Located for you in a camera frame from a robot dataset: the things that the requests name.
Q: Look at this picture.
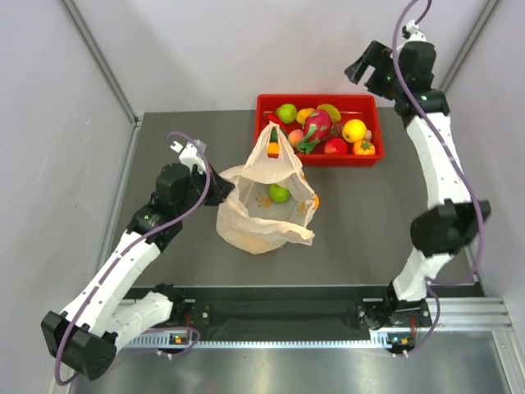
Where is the red strawberry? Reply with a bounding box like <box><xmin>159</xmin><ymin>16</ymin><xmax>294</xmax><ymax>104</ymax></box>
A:
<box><xmin>296</xmin><ymin>109</ymin><xmax>332</xmax><ymax>154</ymax></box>

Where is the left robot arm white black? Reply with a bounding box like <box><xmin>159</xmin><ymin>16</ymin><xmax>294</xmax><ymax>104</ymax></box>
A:
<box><xmin>41</xmin><ymin>163</ymin><xmax>235</xmax><ymax>381</ymax></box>

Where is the orange fruit taken from bag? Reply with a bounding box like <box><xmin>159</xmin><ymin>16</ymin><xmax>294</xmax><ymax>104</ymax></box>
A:
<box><xmin>295</xmin><ymin>108</ymin><xmax>315</xmax><ymax>126</ymax></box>

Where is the red plastic tray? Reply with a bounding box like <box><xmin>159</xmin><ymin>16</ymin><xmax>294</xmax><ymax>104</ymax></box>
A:
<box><xmin>254</xmin><ymin>94</ymin><xmax>385</xmax><ymax>167</ymax></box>

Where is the green pear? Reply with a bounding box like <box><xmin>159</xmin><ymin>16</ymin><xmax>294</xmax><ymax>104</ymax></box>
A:
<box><xmin>275</xmin><ymin>103</ymin><xmax>298</xmax><ymax>125</ymax></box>

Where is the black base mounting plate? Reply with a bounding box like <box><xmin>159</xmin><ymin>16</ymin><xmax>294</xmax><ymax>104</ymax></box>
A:
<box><xmin>176</xmin><ymin>286</ymin><xmax>431</xmax><ymax>337</ymax></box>

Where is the orange persimmon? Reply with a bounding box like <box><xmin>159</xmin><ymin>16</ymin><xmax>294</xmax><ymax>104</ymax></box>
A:
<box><xmin>352</xmin><ymin>140</ymin><xmax>376</xmax><ymax>156</ymax></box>

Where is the red chili pepper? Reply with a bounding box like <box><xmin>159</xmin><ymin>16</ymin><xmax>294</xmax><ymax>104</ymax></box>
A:
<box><xmin>265</xmin><ymin>112</ymin><xmax>287</xmax><ymax>135</ymax></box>

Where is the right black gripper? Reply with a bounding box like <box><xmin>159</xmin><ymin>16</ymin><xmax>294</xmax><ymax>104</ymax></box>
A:
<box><xmin>342</xmin><ymin>42</ymin><xmax>404</xmax><ymax>101</ymax></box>

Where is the grey slotted cable duct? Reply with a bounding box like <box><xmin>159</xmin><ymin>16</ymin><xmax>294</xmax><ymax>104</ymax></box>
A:
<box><xmin>122</xmin><ymin>331</ymin><xmax>395</xmax><ymax>349</ymax></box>

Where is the yellow green mango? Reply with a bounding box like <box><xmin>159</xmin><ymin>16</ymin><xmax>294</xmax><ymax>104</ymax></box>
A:
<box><xmin>267</xmin><ymin>142</ymin><xmax>280</xmax><ymax>158</ymax></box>

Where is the pink peach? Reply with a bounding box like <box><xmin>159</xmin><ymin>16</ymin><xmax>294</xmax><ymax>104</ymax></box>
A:
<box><xmin>287</xmin><ymin>129</ymin><xmax>304</xmax><ymax>149</ymax></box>

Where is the green avocado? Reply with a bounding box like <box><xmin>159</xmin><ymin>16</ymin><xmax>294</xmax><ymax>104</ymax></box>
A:
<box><xmin>270</xmin><ymin>127</ymin><xmax>281</xmax><ymax>143</ymax></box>

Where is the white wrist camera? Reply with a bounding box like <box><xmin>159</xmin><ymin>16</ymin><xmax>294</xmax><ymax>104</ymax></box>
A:
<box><xmin>401</xmin><ymin>21</ymin><xmax>427</xmax><ymax>43</ymax></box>
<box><xmin>170</xmin><ymin>140</ymin><xmax>207</xmax><ymax>173</ymax></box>

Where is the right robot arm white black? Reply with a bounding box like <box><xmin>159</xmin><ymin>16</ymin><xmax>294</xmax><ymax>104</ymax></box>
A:
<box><xmin>345</xmin><ymin>41</ymin><xmax>491</xmax><ymax>325</ymax></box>

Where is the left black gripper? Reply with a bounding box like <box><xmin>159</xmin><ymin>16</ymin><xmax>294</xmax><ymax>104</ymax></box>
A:
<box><xmin>176</xmin><ymin>163</ymin><xmax>234</xmax><ymax>216</ymax></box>

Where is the aluminium frame rail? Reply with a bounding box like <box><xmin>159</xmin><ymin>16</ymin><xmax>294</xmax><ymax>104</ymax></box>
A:
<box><xmin>436</xmin><ymin>297</ymin><xmax>514</xmax><ymax>332</ymax></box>

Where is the yellow orange fruit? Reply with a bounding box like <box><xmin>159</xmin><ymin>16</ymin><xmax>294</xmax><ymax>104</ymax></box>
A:
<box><xmin>341</xmin><ymin>119</ymin><xmax>368</xmax><ymax>144</ymax></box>

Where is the translucent banana print plastic bag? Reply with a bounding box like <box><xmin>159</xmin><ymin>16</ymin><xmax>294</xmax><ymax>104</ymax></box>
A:
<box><xmin>216</xmin><ymin>122</ymin><xmax>318</xmax><ymax>250</ymax></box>

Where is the purple grapes bunch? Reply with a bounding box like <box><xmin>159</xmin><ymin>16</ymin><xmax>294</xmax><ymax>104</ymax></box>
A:
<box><xmin>331</xmin><ymin>123</ymin><xmax>344</xmax><ymax>138</ymax></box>

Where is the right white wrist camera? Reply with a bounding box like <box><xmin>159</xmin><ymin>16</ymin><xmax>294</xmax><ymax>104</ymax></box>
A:
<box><xmin>401</xmin><ymin>21</ymin><xmax>427</xmax><ymax>43</ymax></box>

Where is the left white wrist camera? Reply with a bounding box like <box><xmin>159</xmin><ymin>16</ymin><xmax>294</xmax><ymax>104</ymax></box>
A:
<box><xmin>170</xmin><ymin>140</ymin><xmax>207</xmax><ymax>173</ymax></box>

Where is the red apple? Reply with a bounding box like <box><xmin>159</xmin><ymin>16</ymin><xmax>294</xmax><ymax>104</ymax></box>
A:
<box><xmin>324</xmin><ymin>137</ymin><xmax>349</xmax><ymax>155</ymax></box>

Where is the yellow starfruit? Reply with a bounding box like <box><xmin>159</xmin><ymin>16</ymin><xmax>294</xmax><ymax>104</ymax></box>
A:
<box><xmin>317</xmin><ymin>103</ymin><xmax>341</xmax><ymax>123</ymax></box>

